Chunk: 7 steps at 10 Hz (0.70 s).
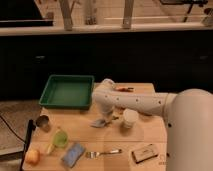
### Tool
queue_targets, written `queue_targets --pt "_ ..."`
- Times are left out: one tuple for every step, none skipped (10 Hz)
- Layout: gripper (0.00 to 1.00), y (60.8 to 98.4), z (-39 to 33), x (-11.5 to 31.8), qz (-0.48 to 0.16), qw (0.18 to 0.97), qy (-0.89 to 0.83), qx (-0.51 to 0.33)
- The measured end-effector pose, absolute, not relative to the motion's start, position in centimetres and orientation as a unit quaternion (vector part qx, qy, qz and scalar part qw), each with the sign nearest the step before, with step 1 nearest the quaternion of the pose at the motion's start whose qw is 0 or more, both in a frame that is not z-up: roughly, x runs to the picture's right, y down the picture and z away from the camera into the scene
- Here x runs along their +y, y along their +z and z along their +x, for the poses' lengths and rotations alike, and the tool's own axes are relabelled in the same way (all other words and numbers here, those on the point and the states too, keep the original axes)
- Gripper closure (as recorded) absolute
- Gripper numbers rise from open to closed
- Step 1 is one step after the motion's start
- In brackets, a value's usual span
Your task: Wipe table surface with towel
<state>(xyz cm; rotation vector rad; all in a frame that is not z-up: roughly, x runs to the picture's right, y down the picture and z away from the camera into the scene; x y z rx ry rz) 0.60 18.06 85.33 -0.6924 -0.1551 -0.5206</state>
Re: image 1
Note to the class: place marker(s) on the small grey towel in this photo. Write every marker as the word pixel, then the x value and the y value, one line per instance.
pixel 100 123

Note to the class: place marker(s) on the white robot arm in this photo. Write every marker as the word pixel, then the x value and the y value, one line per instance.
pixel 188 118

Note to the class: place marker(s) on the white cup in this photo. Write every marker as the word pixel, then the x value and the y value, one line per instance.
pixel 130 117

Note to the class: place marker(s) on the green plastic tray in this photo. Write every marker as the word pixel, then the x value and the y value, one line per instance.
pixel 68 92

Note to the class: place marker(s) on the green plastic cup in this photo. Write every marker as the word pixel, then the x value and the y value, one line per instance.
pixel 60 139

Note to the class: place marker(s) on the silver metal fork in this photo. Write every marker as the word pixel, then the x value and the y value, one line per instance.
pixel 92 155

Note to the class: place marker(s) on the small metal tin cup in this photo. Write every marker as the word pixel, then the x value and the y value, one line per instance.
pixel 43 123

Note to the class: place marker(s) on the blue sponge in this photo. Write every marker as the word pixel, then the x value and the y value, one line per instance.
pixel 73 154

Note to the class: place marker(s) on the brown rectangular box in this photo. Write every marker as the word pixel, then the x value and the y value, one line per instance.
pixel 144 153

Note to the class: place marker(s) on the yellow green fruit piece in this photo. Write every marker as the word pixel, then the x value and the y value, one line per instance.
pixel 50 148

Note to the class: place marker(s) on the black clamp bar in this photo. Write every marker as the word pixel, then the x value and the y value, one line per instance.
pixel 30 129

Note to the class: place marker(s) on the yellow apple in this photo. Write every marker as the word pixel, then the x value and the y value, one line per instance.
pixel 32 156

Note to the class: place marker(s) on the orange handled tool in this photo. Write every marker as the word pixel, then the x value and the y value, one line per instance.
pixel 125 89

